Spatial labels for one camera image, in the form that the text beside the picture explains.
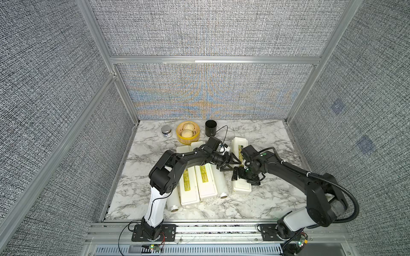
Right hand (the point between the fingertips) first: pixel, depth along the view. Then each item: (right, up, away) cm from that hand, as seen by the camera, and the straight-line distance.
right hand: (238, 177), depth 84 cm
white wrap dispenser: (0, -3, -6) cm, 7 cm away
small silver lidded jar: (-43, +25, +22) cm, 54 cm away
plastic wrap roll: (-10, -2, -2) cm, 10 cm away
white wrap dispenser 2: (-25, -7, -6) cm, 27 cm away
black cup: (-14, +27, +23) cm, 38 cm away
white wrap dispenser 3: (-17, -2, -3) cm, 17 cm away
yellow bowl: (-29, +24, +21) cm, 43 cm away
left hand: (+1, +5, +2) cm, 5 cm away
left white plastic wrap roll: (-33, -10, -6) cm, 35 cm away
